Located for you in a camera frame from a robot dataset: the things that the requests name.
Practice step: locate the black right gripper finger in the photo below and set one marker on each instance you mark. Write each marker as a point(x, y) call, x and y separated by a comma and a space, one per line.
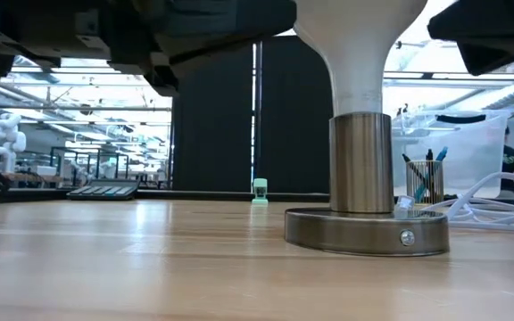
point(489, 55)
point(489, 20)

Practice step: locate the brass lamp socket base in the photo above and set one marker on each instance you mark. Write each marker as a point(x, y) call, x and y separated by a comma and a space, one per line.
point(362, 169)

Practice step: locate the black aluminium table frame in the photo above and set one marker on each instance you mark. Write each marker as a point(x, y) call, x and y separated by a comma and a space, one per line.
point(194, 195)

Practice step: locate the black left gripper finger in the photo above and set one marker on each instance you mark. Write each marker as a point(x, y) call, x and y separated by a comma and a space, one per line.
point(230, 18)
point(194, 51)

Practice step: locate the blue pen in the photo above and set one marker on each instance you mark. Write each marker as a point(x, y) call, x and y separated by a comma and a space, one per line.
point(441, 154)

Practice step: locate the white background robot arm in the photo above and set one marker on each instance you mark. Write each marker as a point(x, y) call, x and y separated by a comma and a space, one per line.
point(7, 138)

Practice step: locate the black marker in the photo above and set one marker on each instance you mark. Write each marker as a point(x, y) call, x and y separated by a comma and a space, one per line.
point(429, 154)

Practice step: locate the clear plastic storage bin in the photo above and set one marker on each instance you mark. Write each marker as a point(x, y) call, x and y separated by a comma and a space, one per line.
point(471, 151)

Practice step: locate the mint green stapler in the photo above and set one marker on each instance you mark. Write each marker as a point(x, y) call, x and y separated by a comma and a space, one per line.
point(260, 189)

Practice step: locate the black pen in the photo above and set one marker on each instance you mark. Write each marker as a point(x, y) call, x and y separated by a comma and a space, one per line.
point(406, 158)

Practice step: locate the black desk calculator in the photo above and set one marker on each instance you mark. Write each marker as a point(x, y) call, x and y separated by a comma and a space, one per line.
point(105, 189)

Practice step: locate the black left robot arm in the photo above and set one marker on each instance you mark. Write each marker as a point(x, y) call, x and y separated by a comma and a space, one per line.
point(38, 27)

